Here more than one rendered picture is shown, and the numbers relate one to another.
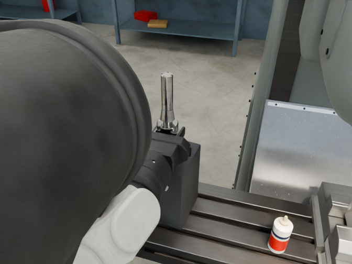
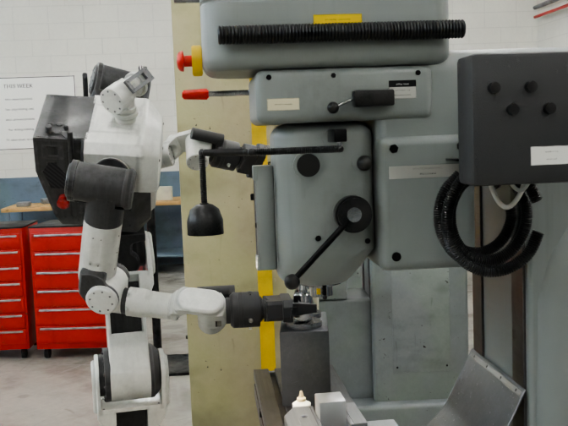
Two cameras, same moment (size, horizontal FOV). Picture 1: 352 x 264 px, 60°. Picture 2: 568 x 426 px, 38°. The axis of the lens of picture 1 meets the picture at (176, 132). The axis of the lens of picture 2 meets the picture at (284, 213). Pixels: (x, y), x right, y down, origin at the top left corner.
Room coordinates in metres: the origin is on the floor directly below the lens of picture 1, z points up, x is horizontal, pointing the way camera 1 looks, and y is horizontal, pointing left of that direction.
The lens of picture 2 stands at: (-0.25, -1.84, 1.61)
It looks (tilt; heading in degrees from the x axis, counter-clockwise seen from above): 5 degrees down; 68
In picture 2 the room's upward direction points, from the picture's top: 2 degrees counter-clockwise
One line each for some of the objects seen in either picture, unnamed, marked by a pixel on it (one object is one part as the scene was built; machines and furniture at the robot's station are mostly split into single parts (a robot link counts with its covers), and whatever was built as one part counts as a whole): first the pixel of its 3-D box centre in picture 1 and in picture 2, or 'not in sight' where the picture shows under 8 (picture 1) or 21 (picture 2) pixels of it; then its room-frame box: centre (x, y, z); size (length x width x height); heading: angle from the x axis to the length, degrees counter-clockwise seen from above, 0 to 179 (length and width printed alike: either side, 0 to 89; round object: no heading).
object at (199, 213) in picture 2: not in sight; (204, 218); (0.21, -0.28, 1.45); 0.07 x 0.07 x 0.06
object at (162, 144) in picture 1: (153, 162); (266, 309); (0.45, 0.04, 1.18); 0.13 x 0.12 x 0.10; 73
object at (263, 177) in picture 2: not in sight; (264, 217); (0.33, -0.30, 1.44); 0.04 x 0.04 x 0.21; 73
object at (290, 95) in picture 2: not in sight; (335, 96); (0.47, -0.34, 1.68); 0.34 x 0.24 x 0.10; 163
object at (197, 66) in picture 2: not in sight; (197, 61); (0.21, -0.26, 1.76); 0.06 x 0.02 x 0.06; 73
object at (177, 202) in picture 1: (150, 173); (305, 354); (0.56, 0.06, 1.05); 0.22 x 0.12 x 0.20; 66
